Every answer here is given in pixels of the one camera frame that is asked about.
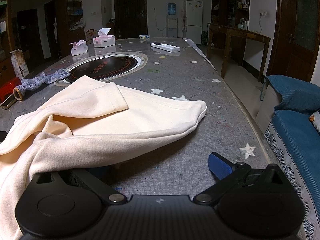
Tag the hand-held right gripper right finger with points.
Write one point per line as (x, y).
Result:
(220, 166)

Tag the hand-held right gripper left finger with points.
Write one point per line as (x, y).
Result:
(82, 178)

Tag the cream garment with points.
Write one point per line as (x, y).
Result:
(100, 120)

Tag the blue sofa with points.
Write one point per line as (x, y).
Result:
(295, 140)

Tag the grey star-patterned table cover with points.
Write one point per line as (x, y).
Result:
(175, 85)

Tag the blue sofa cushion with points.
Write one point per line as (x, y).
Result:
(295, 92)

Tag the printed cushion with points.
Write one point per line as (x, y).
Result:
(316, 121)

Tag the grey knit work glove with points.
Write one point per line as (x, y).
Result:
(50, 77)

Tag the black smartphone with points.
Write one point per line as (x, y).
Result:
(7, 103)

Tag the round black induction cooktop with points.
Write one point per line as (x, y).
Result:
(107, 67)

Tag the red stool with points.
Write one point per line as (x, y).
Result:
(8, 86)

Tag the paper bag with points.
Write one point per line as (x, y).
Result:
(20, 65)

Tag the pink tissue box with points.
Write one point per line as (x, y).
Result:
(78, 48)
(103, 41)

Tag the white remote control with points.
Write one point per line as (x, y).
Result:
(165, 47)

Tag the wooden side table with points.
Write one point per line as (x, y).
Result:
(237, 31)

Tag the glass jar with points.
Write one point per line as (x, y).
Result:
(242, 23)

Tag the floor fan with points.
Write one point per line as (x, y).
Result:
(91, 33)

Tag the white water dispenser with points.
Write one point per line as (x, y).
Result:
(172, 26)

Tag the small blue yellow packet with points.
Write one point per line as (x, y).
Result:
(144, 36)

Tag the pink hanging towel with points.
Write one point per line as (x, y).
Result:
(183, 20)

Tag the white refrigerator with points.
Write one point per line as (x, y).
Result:
(193, 17)

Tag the brown wooden door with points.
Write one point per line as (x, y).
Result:
(287, 17)

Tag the dark wooden display cabinet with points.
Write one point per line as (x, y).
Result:
(230, 2)

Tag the blue water bottle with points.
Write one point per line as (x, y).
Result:
(171, 9)

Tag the dark wooden bookshelf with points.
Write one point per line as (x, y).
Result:
(72, 5)

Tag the dark entrance door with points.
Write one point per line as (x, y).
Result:
(130, 10)

